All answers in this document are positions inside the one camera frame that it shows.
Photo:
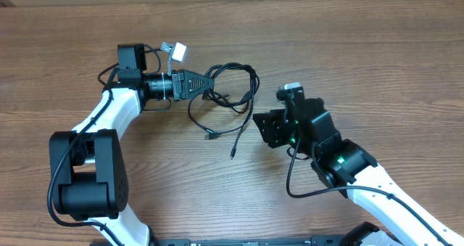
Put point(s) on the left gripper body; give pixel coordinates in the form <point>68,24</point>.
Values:
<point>177,78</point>

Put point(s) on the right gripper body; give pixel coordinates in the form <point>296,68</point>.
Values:
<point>280,135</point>

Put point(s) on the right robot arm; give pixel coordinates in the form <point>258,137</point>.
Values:
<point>345,167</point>

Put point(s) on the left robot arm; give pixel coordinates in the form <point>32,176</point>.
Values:
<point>89,183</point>

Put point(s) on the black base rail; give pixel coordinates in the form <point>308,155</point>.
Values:
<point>315,240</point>

